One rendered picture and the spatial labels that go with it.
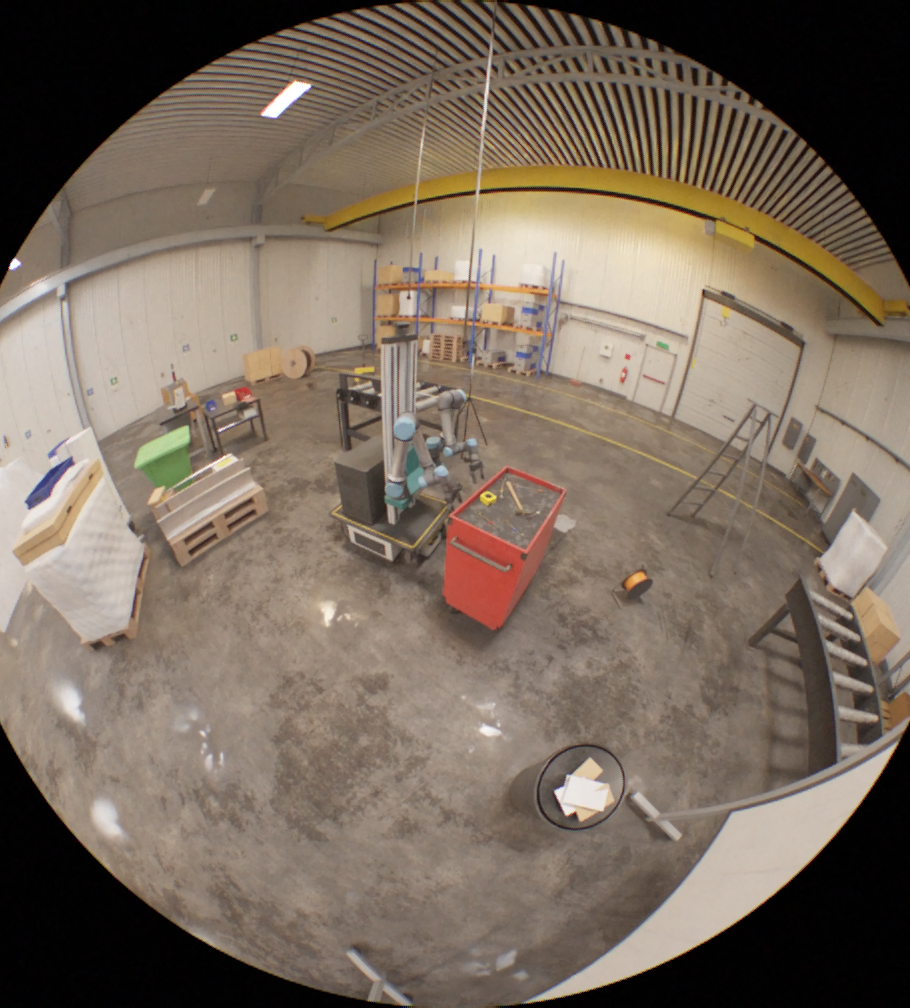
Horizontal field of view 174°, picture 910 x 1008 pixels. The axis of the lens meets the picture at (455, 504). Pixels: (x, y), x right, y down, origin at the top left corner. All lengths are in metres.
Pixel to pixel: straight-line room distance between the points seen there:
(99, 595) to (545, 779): 3.25
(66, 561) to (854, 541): 9.58
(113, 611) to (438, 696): 2.80
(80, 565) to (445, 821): 3.03
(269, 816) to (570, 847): 1.71
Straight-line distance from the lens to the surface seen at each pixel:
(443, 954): 2.33
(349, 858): 2.08
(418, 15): 7.78
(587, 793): 1.42
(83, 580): 3.02
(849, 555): 6.92
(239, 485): 3.51
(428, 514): 2.59
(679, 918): 1.57
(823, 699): 2.87
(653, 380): 11.37
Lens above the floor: 1.95
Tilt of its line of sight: 37 degrees down
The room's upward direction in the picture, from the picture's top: 5 degrees clockwise
